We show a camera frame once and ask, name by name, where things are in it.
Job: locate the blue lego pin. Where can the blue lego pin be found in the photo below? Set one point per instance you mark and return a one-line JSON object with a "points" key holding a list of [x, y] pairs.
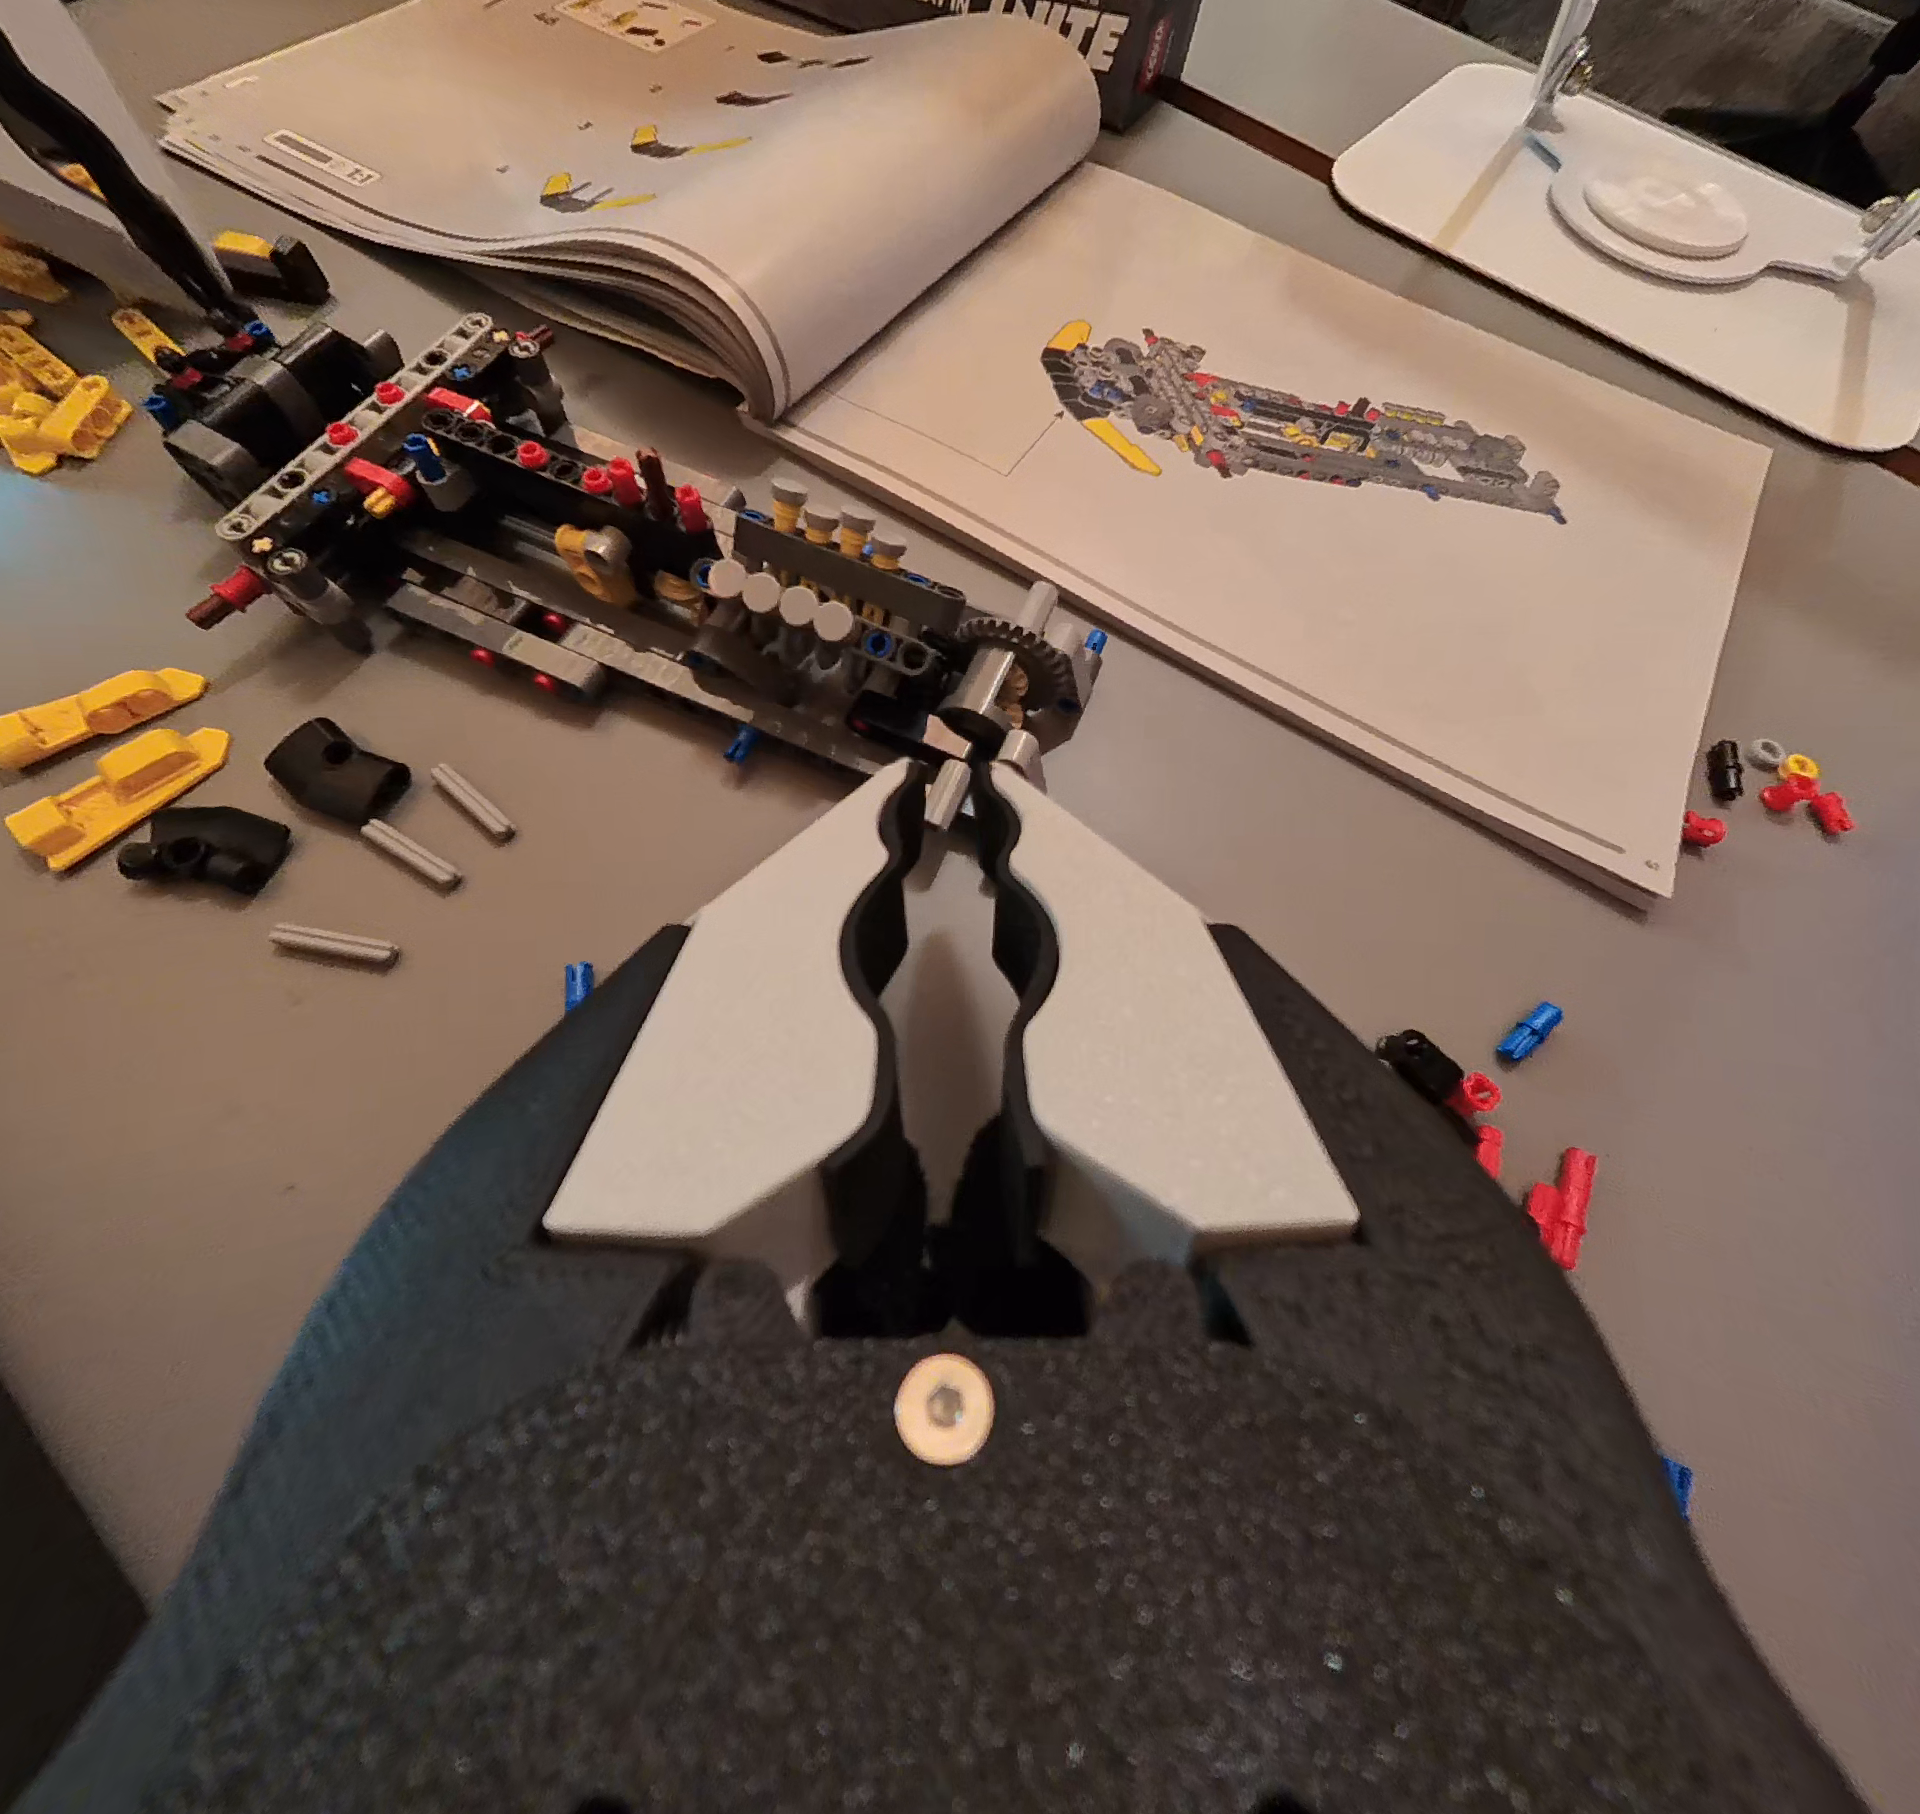
{"points": [[579, 982], [1530, 1031]]}

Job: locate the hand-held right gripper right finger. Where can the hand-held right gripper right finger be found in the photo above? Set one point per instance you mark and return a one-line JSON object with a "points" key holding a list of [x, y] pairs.
{"points": [[1184, 1079]]}

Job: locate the black lego pin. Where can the black lego pin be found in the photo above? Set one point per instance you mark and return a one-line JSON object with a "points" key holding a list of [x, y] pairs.
{"points": [[1724, 769]]}

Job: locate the white instruction booklet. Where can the white instruction booklet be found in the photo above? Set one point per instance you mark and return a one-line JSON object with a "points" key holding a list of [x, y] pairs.
{"points": [[1424, 675]]}

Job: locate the grey lego axle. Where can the grey lego axle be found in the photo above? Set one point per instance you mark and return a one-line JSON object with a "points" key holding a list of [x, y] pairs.
{"points": [[411, 855], [473, 802], [333, 947]]}

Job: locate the red lego pin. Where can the red lego pin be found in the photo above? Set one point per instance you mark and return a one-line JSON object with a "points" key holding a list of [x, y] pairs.
{"points": [[1702, 831], [1830, 811]]}

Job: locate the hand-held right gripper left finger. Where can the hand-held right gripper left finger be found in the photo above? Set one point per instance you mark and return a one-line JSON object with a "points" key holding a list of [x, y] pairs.
{"points": [[705, 1079]]}

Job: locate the pile of yellow lego pieces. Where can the pile of yellow lego pieces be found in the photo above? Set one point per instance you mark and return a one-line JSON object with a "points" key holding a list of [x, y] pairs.
{"points": [[61, 412]]}

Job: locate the white stand base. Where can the white stand base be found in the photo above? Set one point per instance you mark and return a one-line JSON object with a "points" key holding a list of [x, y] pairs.
{"points": [[1801, 359]]}

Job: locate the lego car chassis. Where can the lego car chassis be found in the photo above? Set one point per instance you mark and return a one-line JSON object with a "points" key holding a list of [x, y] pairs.
{"points": [[495, 494]]}

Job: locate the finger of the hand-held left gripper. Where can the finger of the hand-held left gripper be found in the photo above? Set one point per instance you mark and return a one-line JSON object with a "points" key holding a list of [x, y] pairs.
{"points": [[45, 232], [83, 74]]}

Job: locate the yellow lego panel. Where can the yellow lego panel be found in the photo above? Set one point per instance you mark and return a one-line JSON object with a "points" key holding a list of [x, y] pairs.
{"points": [[112, 797], [90, 714]]}

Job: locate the black yellow lego connector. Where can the black yellow lego connector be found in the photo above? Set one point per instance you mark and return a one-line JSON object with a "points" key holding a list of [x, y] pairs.
{"points": [[293, 269]]}

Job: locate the pile of small lego pins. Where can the pile of small lego pins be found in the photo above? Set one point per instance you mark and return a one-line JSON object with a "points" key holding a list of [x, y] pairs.
{"points": [[1561, 1209]]}

